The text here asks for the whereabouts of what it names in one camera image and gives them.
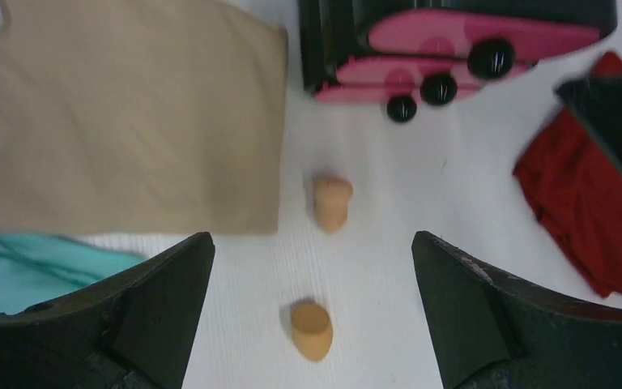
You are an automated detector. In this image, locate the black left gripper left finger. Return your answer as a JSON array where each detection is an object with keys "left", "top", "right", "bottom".
[{"left": 0, "top": 233, "right": 215, "bottom": 388}]

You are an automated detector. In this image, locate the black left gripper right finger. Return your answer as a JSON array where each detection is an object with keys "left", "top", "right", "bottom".
[{"left": 411, "top": 231, "right": 622, "bottom": 388}]

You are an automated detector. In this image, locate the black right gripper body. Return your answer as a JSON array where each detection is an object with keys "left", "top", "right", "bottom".
[{"left": 555, "top": 76, "right": 622, "bottom": 174}]

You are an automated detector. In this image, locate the pink top drawer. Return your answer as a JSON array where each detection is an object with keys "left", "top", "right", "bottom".
[{"left": 368, "top": 8, "right": 600, "bottom": 62}]

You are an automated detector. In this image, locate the pink drawer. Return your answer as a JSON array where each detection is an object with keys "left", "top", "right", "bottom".
[
  {"left": 313, "top": 84, "right": 480, "bottom": 124},
  {"left": 368, "top": 8, "right": 600, "bottom": 62},
  {"left": 334, "top": 54, "right": 538, "bottom": 107}
]

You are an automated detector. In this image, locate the black pink drawer organizer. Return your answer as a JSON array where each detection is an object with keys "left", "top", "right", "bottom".
[{"left": 298, "top": 1, "right": 618, "bottom": 123}]

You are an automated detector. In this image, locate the orange teardrop makeup sponge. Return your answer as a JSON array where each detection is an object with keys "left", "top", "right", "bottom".
[{"left": 290, "top": 301, "right": 334, "bottom": 362}]

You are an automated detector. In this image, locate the peach gourd makeup sponge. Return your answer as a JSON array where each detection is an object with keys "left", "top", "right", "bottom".
[{"left": 313, "top": 177, "right": 353, "bottom": 233}]

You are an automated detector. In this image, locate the red cloth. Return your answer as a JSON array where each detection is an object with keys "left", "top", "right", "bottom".
[{"left": 513, "top": 51, "right": 622, "bottom": 297}]

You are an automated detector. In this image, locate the teal cloth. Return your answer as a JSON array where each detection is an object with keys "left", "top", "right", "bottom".
[{"left": 0, "top": 233, "right": 144, "bottom": 314}]

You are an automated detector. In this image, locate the beige folded cloth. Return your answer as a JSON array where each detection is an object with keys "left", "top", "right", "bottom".
[{"left": 0, "top": 1, "right": 288, "bottom": 235}]

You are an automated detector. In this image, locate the pink bottom drawer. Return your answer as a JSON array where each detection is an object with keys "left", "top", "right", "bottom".
[{"left": 313, "top": 84, "right": 480, "bottom": 124}]

